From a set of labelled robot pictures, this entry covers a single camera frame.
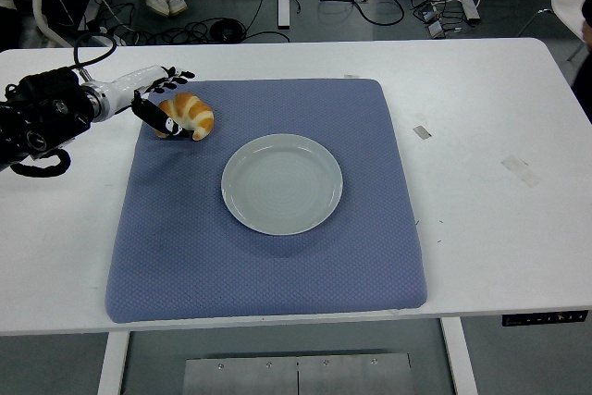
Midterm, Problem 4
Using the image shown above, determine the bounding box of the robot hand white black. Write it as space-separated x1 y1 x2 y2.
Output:
94 65 196 139

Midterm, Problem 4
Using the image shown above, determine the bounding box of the croissant bread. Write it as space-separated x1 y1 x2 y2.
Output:
153 92 216 142

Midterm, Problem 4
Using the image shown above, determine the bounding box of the grey round plate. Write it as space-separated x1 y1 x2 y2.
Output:
220 132 345 237

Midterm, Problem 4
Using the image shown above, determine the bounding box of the white power strip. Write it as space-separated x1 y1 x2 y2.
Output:
86 27 129 48

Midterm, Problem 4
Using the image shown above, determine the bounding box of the blue quilted mat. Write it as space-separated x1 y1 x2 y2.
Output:
105 78 428 325

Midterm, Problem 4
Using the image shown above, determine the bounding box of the white table leg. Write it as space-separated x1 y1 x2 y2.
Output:
95 330 131 395
438 316 480 395

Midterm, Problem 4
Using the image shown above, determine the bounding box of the grey power brick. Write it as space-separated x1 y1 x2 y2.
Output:
413 0 446 22

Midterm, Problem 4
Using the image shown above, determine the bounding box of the large translucent tape piece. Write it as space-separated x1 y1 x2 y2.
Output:
500 154 543 189

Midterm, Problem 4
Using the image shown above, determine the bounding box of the person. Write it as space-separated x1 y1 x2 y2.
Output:
573 19 592 109

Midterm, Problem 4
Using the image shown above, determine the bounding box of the black table control panel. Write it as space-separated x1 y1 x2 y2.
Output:
501 309 589 327

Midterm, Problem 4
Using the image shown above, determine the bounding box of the black coiled cable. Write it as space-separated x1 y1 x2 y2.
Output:
184 17 291 44

